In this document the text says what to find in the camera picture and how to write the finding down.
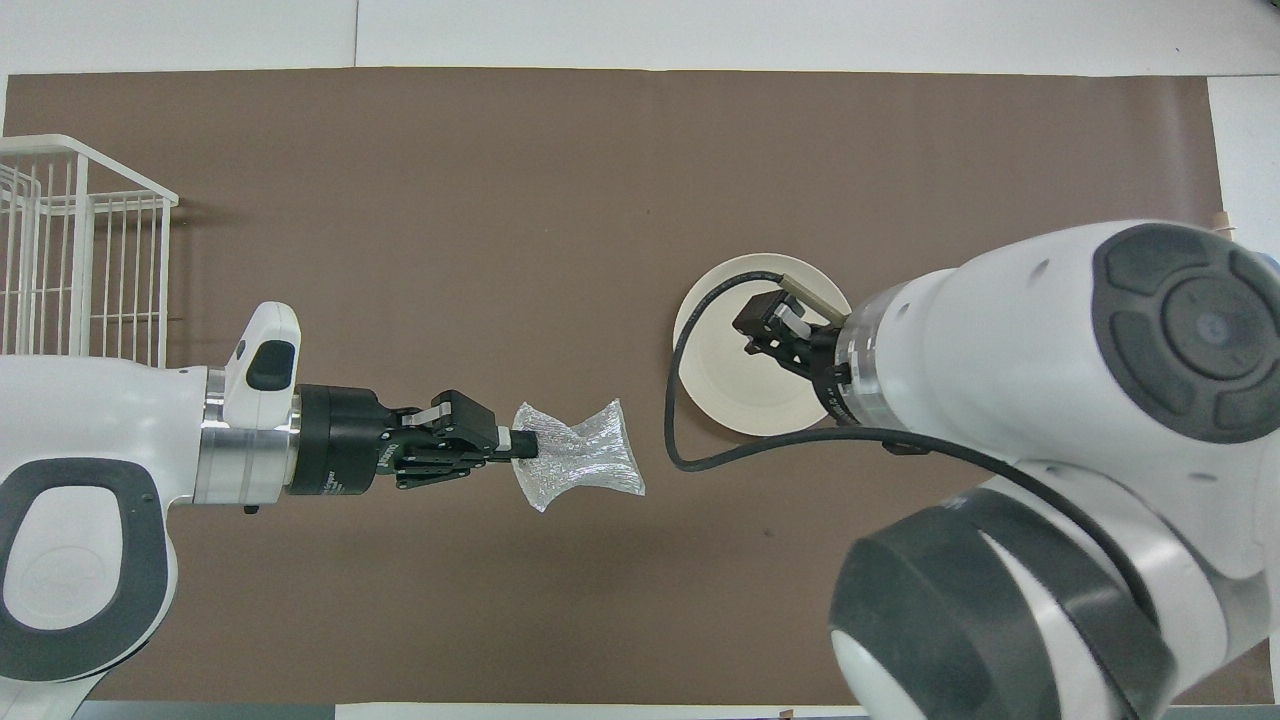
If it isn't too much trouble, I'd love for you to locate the white wire dish rack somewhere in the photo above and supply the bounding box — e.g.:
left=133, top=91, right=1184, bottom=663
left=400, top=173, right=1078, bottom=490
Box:
left=0, top=134, right=179, bottom=368

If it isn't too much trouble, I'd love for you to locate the cream round plate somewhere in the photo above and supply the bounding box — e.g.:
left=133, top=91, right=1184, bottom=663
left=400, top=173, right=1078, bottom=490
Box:
left=673, top=253, right=853, bottom=438

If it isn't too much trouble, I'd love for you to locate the beige flat gripper plate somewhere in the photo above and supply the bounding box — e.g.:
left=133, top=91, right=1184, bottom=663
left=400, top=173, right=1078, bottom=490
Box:
left=778, top=274, right=851, bottom=324

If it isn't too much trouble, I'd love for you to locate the brown table mat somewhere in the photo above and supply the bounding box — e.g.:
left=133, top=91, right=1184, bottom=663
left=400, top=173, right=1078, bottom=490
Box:
left=0, top=67, right=1276, bottom=706

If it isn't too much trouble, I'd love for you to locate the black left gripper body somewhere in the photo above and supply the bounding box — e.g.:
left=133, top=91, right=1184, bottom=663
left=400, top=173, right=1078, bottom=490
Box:
left=288, top=385, right=401, bottom=498

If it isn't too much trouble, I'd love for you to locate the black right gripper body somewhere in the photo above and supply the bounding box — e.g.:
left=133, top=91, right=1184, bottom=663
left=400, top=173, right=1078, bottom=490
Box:
left=785, top=318, right=851, bottom=421

